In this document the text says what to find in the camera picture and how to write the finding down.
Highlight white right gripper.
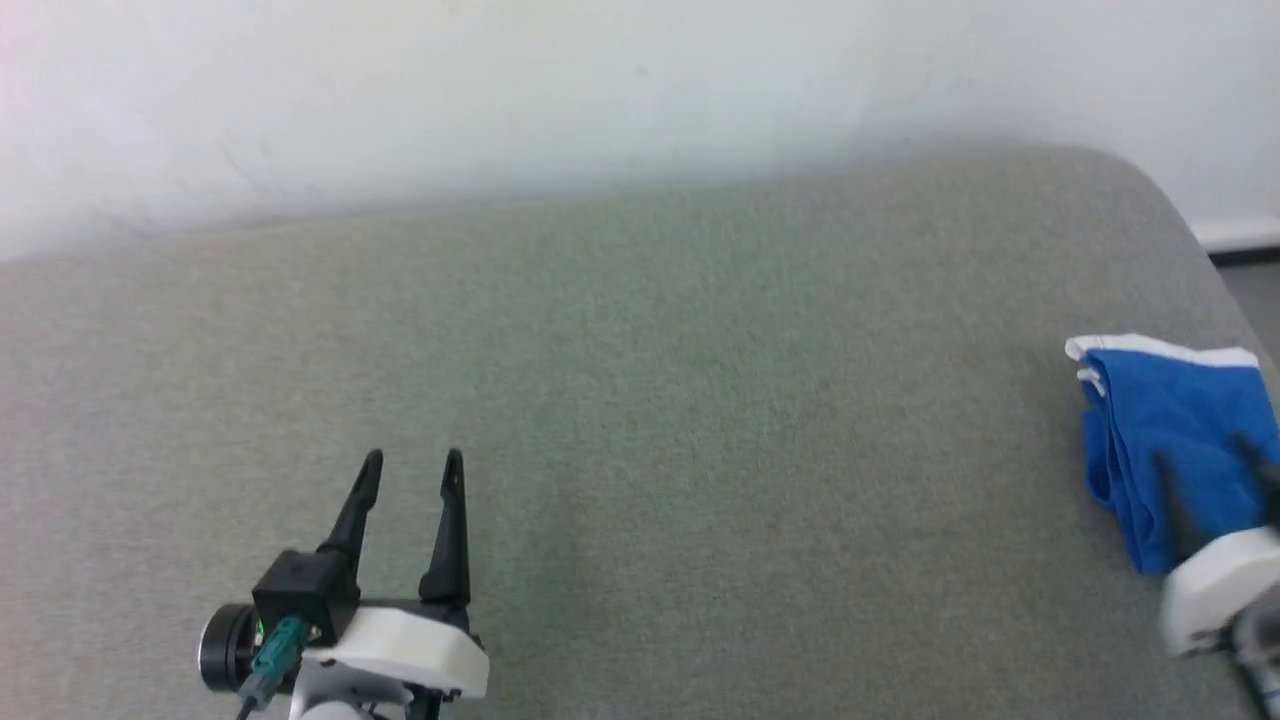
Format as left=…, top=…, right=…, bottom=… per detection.
left=1150, top=432, right=1280, bottom=658

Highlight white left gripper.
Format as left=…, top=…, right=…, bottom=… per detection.
left=298, top=448, right=491, bottom=720

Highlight blue sports garment white trim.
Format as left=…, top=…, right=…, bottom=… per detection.
left=1063, top=334, right=1280, bottom=577

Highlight grey fabric sofa cushion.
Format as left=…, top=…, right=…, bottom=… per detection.
left=0, top=145, right=1280, bottom=720

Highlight teal plug black cable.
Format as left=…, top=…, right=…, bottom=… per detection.
left=234, top=615, right=309, bottom=720

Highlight white wall baseboard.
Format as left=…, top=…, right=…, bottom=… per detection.
left=1195, top=214, right=1280, bottom=253

